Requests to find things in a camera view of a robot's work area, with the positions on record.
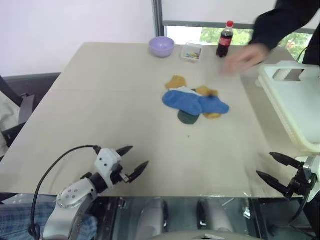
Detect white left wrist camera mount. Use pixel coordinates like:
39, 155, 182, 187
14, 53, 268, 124
94, 147, 123, 189

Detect blue sock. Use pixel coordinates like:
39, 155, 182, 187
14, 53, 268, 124
162, 90, 202, 117
198, 96, 230, 115

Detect person's bare hand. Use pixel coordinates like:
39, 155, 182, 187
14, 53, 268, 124
219, 43, 271, 76

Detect mustard yellow sock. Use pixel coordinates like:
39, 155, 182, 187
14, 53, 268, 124
164, 75, 188, 91
194, 85, 222, 121

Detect white plastic basket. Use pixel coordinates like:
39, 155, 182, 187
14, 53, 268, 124
254, 60, 320, 152

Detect grey chair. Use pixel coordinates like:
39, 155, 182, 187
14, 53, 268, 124
0, 72, 62, 157

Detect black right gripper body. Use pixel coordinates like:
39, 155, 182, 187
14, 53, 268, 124
284, 167, 312, 201

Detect purple plastic bowl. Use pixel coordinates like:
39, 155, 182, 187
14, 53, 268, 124
148, 36, 175, 59

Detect dark green sock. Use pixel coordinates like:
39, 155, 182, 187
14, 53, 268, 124
177, 109, 199, 125

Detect pale cloth bundle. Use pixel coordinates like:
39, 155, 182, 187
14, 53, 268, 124
0, 89, 21, 151

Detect blue plaid cloth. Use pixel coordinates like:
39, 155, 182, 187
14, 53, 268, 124
0, 196, 98, 240

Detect light grey sock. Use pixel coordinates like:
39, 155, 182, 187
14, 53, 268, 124
170, 86, 201, 97

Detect thin black cable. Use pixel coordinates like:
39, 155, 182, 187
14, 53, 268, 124
297, 45, 308, 62

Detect clear box with coloured clips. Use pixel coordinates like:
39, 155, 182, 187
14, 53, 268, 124
179, 42, 205, 64

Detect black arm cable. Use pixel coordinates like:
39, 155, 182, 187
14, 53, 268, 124
290, 178, 320, 226
28, 144, 101, 237

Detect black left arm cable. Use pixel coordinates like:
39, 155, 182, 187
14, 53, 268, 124
28, 144, 101, 237

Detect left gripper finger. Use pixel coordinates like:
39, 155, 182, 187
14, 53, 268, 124
128, 161, 150, 184
116, 146, 134, 157

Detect white roller blind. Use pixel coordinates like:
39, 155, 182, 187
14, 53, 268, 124
162, 0, 320, 33

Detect grey window frame post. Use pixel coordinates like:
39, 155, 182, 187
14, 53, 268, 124
152, 0, 166, 44

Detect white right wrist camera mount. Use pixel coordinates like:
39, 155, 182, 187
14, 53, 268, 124
302, 155, 320, 204

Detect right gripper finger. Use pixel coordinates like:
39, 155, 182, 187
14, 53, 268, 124
256, 170, 290, 195
269, 151, 305, 169

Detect person's black clothed torso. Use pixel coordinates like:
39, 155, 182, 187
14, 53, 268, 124
303, 31, 320, 67

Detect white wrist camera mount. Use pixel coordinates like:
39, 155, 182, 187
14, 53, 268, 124
94, 147, 123, 189
302, 155, 320, 204

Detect pale grey curved cover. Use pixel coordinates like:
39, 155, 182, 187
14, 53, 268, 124
151, 230, 264, 240

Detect cola bottle with red cap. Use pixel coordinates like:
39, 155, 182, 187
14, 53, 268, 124
215, 20, 235, 59

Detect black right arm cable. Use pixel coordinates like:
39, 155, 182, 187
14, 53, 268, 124
290, 178, 320, 226

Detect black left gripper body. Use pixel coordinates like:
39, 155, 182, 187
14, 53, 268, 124
109, 163, 131, 187

